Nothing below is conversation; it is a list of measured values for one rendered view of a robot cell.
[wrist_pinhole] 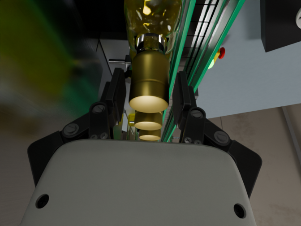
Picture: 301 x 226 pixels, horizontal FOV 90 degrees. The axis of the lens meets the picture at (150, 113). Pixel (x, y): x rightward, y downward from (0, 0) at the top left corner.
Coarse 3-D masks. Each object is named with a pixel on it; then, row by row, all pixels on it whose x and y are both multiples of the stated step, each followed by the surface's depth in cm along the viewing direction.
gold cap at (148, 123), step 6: (138, 114) 17; (144, 114) 17; (150, 114) 17; (156, 114) 17; (162, 114) 18; (138, 120) 17; (144, 120) 16; (150, 120) 16; (156, 120) 17; (162, 120) 18; (138, 126) 18; (144, 126) 18; (150, 126) 18; (156, 126) 18
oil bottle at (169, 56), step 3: (132, 51) 19; (132, 54) 19; (135, 54) 19; (168, 54) 19; (171, 54) 19; (132, 57) 19; (168, 57) 19; (171, 57) 19; (132, 60) 19; (171, 60) 20
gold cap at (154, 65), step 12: (144, 60) 12; (156, 60) 12; (168, 60) 14; (132, 72) 13; (144, 72) 12; (156, 72) 12; (168, 72) 13; (132, 84) 12; (144, 84) 12; (156, 84) 12; (168, 84) 13; (132, 96) 12; (144, 96) 11; (156, 96) 11; (168, 96) 12; (132, 108) 13; (144, 108) 13; (156, 108) 13
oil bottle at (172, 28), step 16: (128, 0) 14; (144, 0) 14; (160, 0) 14; (176, 0) 14; (128, 16) 14; (144, 16) 13; (160, 16) 13; (176, 16) 14; (128, 32) 15; (144, 32) 14; (160, 32) 14; (176, 32) 15
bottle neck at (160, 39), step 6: (144, 36) 14; (150, 36) 14; (156, 36) 14; (138, 42) 14; (144, 42) 14; (150, 42) 14; (156, 42) 14; (162, 42) 14; (138, 48) 14; (144, 48) 13; (150, 48) 13; (156, 48) 13; (162, 48) 14
